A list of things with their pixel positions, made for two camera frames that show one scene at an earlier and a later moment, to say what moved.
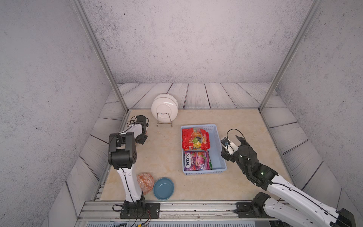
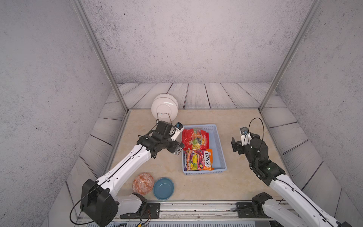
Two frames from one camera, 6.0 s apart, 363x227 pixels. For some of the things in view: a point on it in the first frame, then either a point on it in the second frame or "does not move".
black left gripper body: (141, 139) to (168, 144)
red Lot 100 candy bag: (194, 138) does not move
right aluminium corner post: (289, 57) does not move
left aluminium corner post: (102, 56) does not move
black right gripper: (226, 155) to (238, 144)
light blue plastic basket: (218, 162) does not move
